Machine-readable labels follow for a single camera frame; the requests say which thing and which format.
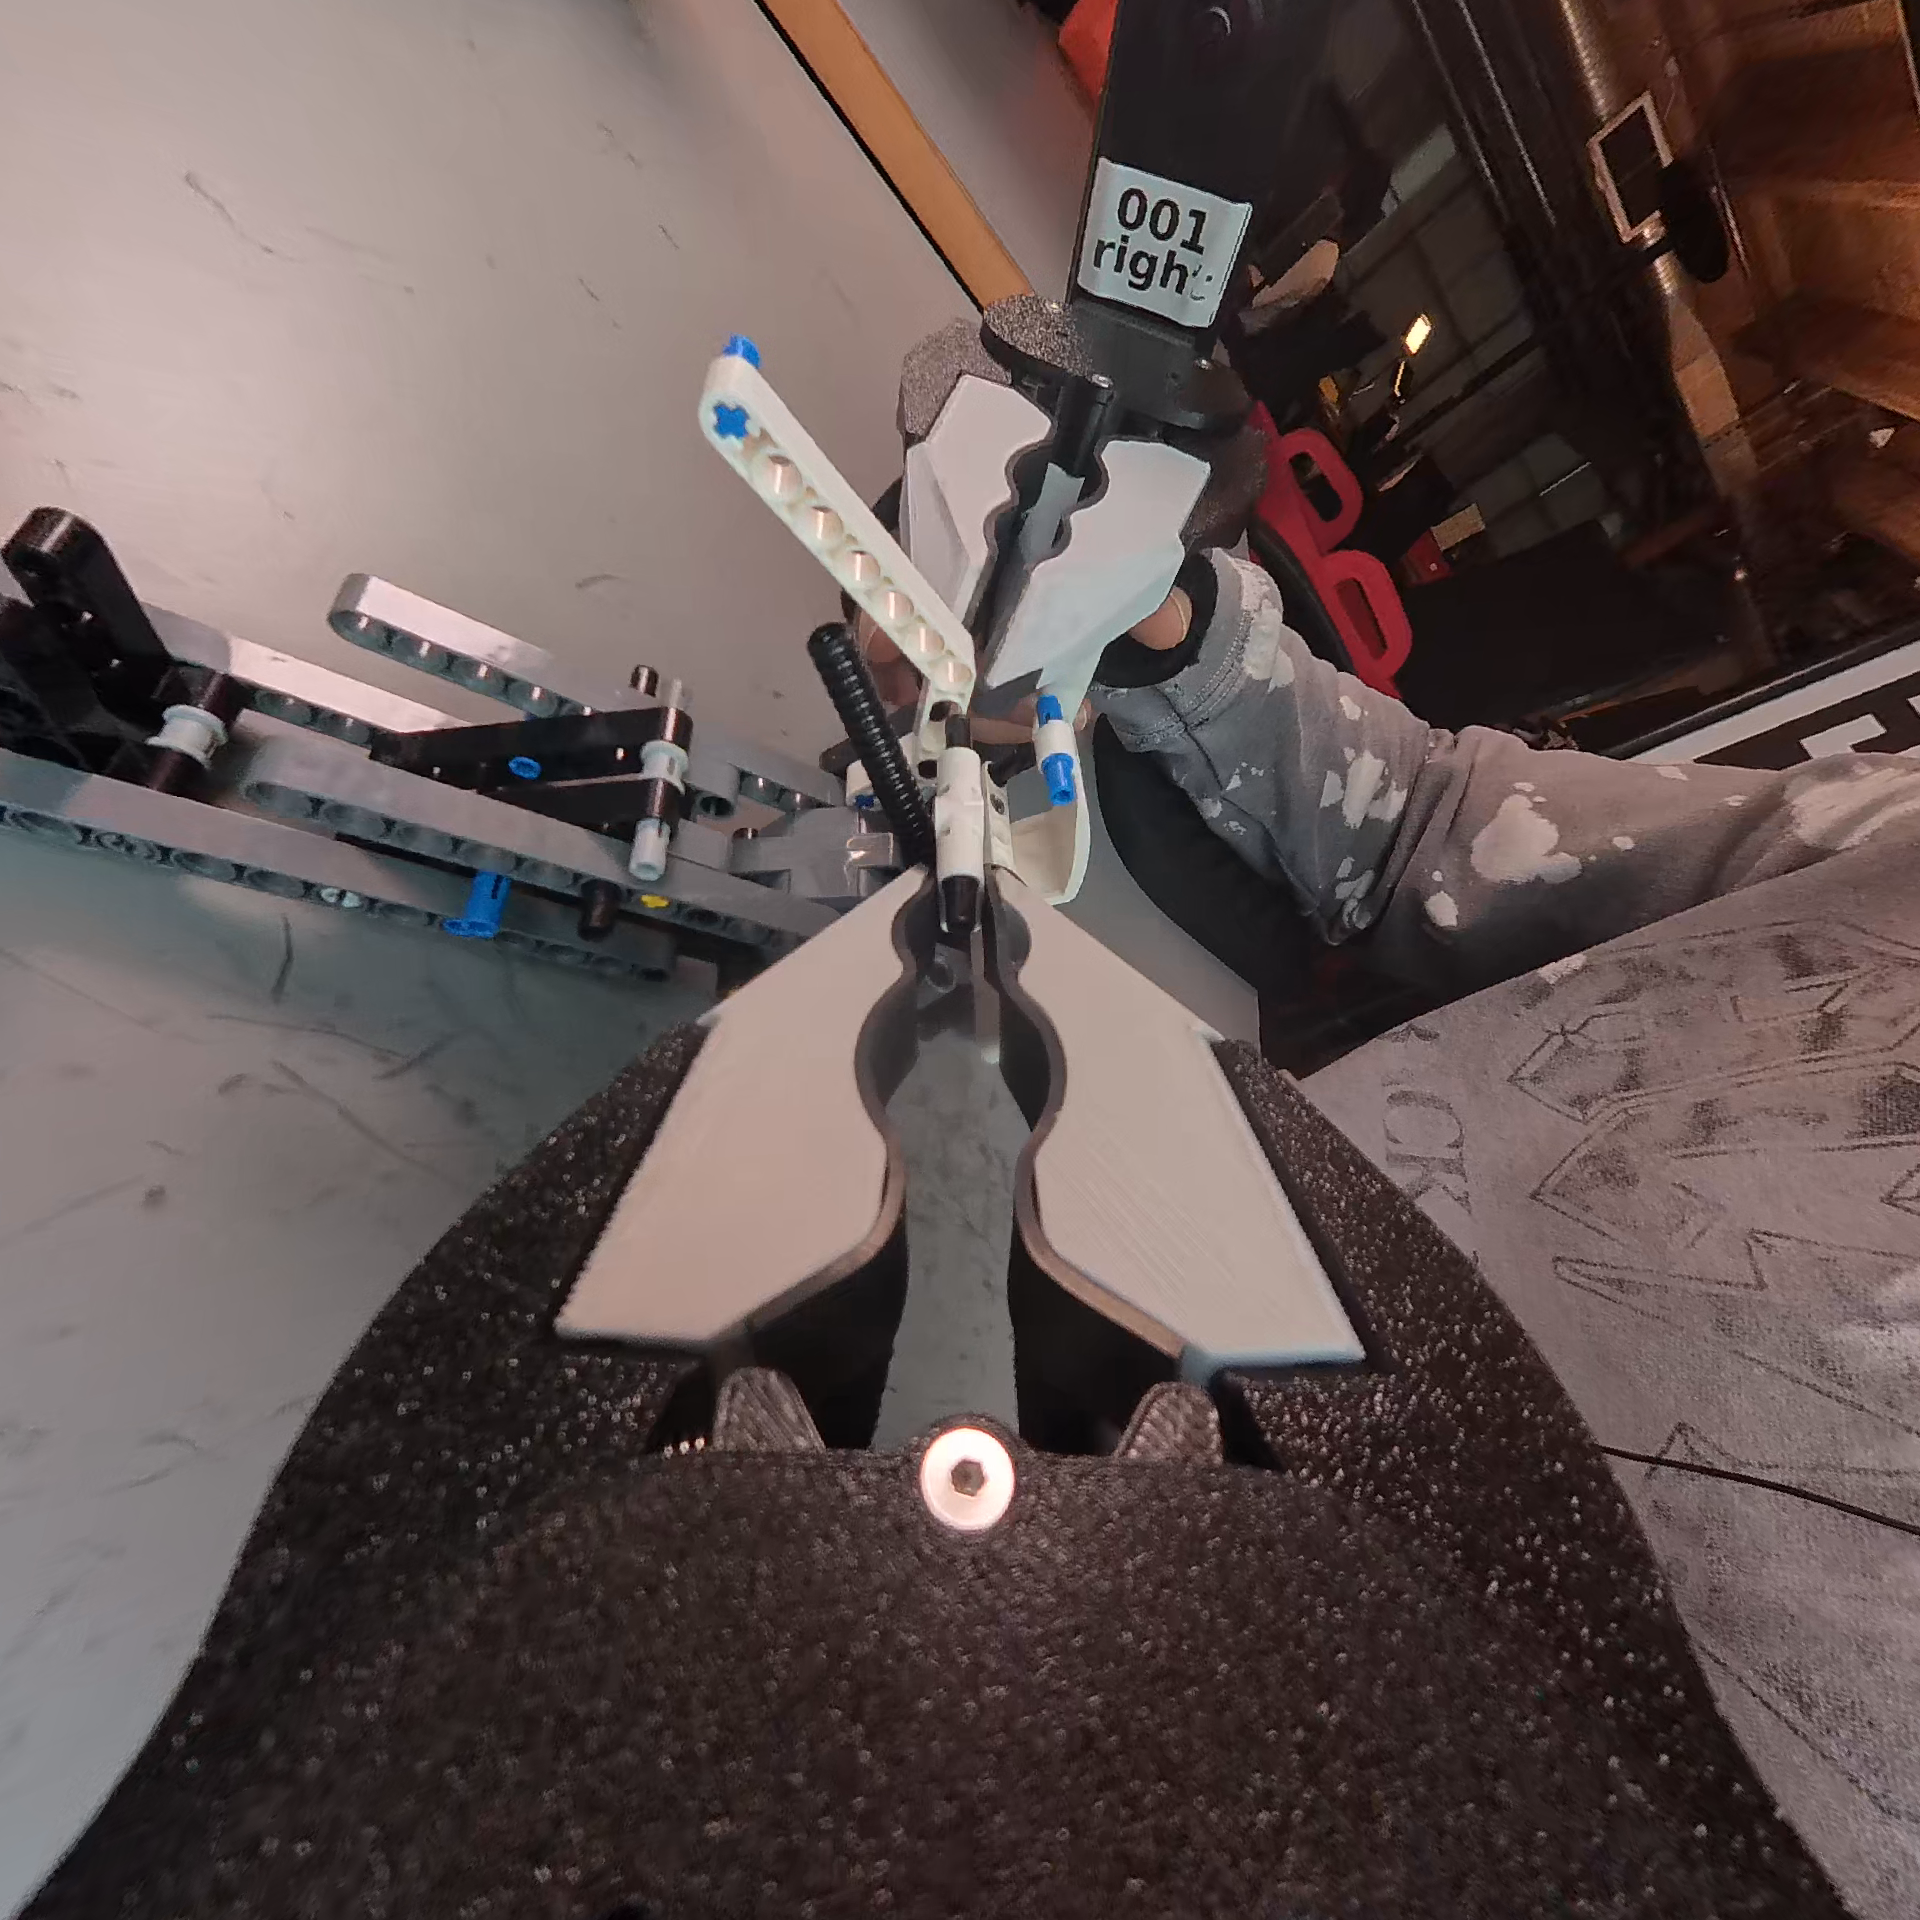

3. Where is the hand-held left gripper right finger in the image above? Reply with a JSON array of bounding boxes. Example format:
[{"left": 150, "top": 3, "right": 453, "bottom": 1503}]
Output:
[{"left": 979, "top": 867, "right": 1369, "bottom": 1378}]

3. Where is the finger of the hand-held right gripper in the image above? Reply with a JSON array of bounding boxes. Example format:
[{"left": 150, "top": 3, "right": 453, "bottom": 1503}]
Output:
[
  {"left": 988, "top": 433, "right": 1214, "bottom": 687},
  {"left": 905, "top": 373, "right": 1056, "bottom": 648}
]

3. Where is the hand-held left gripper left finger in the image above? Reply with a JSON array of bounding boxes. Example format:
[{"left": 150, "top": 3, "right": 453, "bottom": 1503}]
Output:
[{"left": 557, "top": 867, "right": 925, "bottom": 1337}]

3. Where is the white spotted toy panel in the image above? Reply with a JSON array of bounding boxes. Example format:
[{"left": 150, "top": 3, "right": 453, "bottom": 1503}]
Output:
[{"left": 1032, "top": 691, "right": 1101, "bottom": 904}]

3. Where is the white square toy connector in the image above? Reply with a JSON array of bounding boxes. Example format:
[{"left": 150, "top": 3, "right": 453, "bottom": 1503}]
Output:
[{"left": 934, "top": 744, "right": 1004, "bottom": 884}]

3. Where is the grey black toy chassis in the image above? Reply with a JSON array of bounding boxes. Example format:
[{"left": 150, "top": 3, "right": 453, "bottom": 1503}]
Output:
[{"left": 0, "top": 336, "right": 1081, "bottom": 981}]

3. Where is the person's right forearm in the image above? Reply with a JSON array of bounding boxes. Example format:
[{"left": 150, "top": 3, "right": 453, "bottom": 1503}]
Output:
[{"left": 1095, "top": 556, "right": 1920, "bottom": 992}]

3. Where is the grey desk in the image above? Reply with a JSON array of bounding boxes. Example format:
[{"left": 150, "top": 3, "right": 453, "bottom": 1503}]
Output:
[{"left": 0, "top": 0, "right": 1261, "bottom": 1920}]

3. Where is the person's right hand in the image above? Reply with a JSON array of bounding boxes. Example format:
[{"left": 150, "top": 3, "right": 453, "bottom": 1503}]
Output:
[{"left": 1116, "top": 556, "right": 1226, "bottom": 691}]

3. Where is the grey table orange edge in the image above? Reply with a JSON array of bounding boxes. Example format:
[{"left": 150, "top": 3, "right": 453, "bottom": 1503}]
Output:
[{"left": 764, "top": 0, "right": 1114, "bottom": 301}]

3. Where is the red plastic object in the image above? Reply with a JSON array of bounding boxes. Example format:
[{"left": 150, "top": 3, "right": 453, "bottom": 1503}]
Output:
[{"left": 1244, "top": 406, "right": 1404, "bottom": 697}]

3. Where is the black white marker board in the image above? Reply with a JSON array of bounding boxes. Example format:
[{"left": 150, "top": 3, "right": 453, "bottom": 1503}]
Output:
[{"left": 1619, "top": 631, "right": 1920, "bottom": 767}]

